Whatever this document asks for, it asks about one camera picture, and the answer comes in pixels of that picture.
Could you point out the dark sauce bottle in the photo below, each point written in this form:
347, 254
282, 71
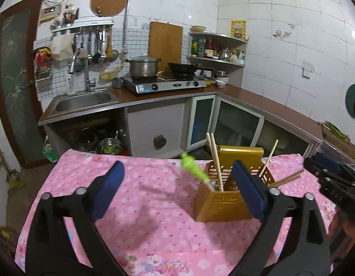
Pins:
202, 47

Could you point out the wooden cutting board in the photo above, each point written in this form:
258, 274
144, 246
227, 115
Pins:
165, 43

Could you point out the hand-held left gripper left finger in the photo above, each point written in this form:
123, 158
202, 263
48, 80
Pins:
108, 187

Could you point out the steel faucet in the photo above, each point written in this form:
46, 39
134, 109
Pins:
87, 74

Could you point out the corner wall shelf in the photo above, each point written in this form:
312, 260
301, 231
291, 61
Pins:
217, 61

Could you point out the white wall pipe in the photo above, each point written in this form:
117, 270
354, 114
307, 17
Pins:
127, 20

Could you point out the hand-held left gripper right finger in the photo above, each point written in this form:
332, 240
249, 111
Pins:
249, 187

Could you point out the steel sink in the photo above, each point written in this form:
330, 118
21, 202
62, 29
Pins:
84, 102

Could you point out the person's right hand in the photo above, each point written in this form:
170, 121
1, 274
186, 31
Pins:
337, 224

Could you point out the beige bowl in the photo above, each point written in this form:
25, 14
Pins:
198, 28

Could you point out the yellow wall picture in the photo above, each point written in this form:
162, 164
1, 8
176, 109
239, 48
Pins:
238, 28

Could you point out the steel cooking pot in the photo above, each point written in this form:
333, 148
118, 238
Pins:
144, 66

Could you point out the white cabinet panel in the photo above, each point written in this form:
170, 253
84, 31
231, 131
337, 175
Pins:
154, 126

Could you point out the green frog spoon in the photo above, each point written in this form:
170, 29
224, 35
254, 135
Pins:
192, 166

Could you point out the round cork board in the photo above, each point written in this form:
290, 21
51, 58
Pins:
108, 0

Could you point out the white plastic bag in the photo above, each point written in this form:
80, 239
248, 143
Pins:
62, 47

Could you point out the small metal cup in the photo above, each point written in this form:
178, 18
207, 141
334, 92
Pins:
117, 82

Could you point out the crate of green vegetables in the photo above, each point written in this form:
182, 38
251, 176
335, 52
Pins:
338, 138

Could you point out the wide glass cabinet door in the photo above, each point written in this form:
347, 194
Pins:
237, 123

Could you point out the dark glass door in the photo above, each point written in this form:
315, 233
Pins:
19, 77

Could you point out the white wall socket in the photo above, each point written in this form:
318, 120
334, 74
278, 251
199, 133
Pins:
308, 69

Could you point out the red sauce bottle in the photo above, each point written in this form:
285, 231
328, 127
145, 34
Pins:
209, 49

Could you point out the straw broom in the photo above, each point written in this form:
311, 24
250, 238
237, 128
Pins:
10, 181

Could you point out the brown kitchen counter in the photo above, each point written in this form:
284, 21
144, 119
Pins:
252, 100

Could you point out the green bottle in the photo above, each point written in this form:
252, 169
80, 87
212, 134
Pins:
194, 47

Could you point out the green plastic bag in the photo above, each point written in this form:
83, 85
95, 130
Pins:
49, 151

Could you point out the wall meter box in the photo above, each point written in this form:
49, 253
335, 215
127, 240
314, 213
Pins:
49, 13

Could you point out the green round wall ornament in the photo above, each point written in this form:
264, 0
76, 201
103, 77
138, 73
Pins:
354, 100

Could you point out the black wok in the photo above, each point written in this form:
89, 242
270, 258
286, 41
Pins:
181, 67

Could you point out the metal bowl with vegetables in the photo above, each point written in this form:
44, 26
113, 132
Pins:
110, 146

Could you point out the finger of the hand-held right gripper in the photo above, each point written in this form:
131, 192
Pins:
328, 164
324, 175

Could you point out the steel utensil wall rack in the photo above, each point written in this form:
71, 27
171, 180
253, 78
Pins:
85, 24

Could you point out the steel gas stove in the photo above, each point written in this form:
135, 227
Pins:
163, 85

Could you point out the yellow slotted utensil holder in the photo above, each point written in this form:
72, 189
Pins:
220, 207

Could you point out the pink floral tablecloth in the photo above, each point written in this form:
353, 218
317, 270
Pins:
154, 207

